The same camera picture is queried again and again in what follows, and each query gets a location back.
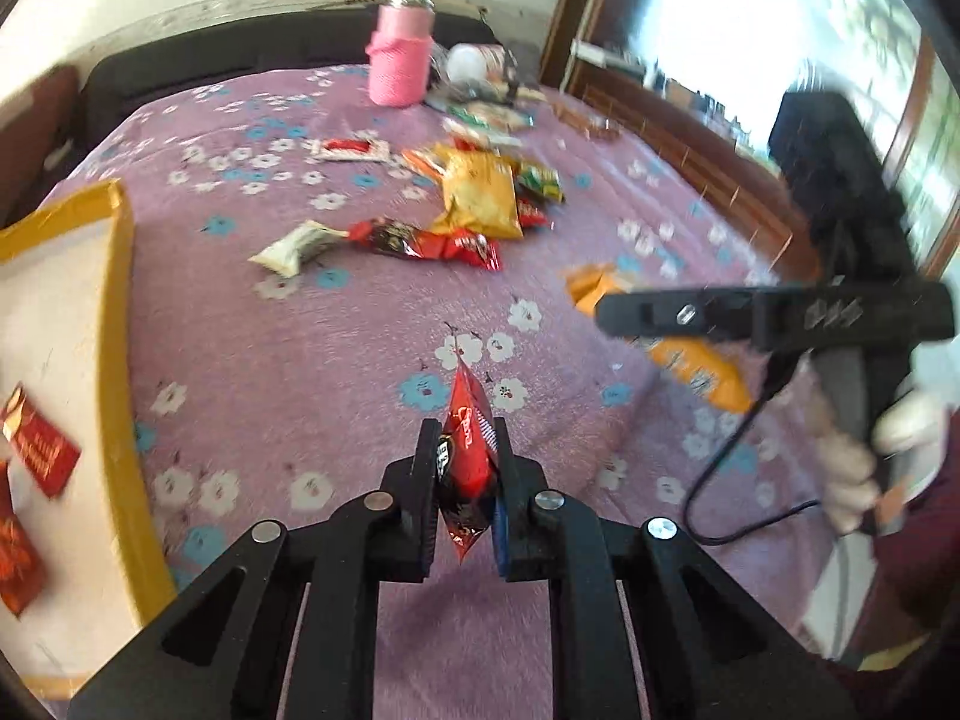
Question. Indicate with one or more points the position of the white round container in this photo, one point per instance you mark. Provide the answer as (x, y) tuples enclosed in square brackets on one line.
[(469, 60)]

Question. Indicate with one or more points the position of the window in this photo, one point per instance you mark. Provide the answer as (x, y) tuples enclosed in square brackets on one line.
[(750, 30)]

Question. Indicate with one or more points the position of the red and white snack packet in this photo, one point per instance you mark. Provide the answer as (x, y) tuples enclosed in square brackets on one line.
[(349, 150)]

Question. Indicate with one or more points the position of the green snack packet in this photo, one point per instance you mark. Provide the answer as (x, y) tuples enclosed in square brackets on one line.
[(541, 181)]

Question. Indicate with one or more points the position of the cream snack packet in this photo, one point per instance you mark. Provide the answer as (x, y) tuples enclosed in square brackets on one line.
[(300, 247)]

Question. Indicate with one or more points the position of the black sofa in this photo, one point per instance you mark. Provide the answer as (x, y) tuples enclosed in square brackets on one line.
[(262, 52)]

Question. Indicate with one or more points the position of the pack of round crackers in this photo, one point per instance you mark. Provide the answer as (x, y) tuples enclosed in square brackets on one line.
[(487, 118)]

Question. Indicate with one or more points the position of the brown foil packet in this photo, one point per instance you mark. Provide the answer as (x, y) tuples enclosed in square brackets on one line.
[(592, 126)]

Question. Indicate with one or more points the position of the small red snack packet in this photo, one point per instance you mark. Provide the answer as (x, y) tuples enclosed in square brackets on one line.
[(532, 216)]

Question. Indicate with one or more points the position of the wooden window ledge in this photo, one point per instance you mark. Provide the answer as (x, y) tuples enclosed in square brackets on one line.
[(675, 150)]

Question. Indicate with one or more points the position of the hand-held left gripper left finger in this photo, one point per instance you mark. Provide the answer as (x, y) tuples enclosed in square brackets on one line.
[(427, 495)]

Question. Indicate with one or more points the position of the red and black snack packet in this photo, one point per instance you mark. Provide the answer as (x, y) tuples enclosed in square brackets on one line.
[(469, 247), (390, 236), (465, 472)]

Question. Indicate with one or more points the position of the person's right forearm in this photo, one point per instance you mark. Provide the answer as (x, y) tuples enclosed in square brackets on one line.
[(922, 585)]

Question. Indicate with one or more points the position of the red and gold snack packet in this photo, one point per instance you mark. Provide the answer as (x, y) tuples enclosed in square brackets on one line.
[(37, 442), (15, 562)]

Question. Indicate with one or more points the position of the crumpled clear plastic bag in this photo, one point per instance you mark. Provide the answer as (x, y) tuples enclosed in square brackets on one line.
[(480, 90)]

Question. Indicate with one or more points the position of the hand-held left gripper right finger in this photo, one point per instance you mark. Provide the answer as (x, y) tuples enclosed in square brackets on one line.
[(504, 510)]

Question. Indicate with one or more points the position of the yellow snack packet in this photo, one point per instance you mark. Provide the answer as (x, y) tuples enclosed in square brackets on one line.
[(480, 195)]

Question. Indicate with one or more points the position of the white box with yellow rim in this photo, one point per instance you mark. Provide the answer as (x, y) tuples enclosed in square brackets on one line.
[(60, 330)]

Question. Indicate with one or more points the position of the pink bottle with knitted sleeve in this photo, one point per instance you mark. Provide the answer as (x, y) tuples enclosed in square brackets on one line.
[(401, 52)]

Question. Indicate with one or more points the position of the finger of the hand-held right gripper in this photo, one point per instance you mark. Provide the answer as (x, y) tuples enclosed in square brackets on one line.
[(675, 315)]

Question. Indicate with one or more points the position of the dark red chair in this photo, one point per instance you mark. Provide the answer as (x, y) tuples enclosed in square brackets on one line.
[(37, 127)]

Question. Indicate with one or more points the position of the pink floral tablecloth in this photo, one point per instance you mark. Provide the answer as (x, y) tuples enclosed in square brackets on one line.
[(300, 352)]

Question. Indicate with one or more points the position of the person's right hand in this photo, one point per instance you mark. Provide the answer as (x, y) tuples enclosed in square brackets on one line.
[(847, 465)]

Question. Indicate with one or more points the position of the orange-yellow snack packet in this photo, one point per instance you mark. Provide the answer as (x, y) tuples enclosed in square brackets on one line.
[(697, 367)]

